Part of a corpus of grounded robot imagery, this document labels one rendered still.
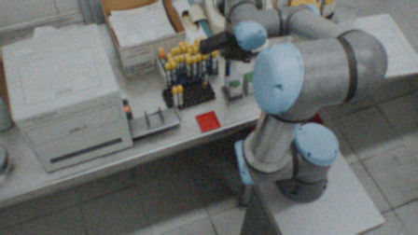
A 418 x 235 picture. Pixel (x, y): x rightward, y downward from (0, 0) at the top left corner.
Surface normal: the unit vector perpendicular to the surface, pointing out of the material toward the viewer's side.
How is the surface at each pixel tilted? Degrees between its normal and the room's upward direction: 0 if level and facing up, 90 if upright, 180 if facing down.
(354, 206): 1
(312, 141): 7
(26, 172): 0
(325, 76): 41
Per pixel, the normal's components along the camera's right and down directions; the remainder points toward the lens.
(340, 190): 0.00, -0.56
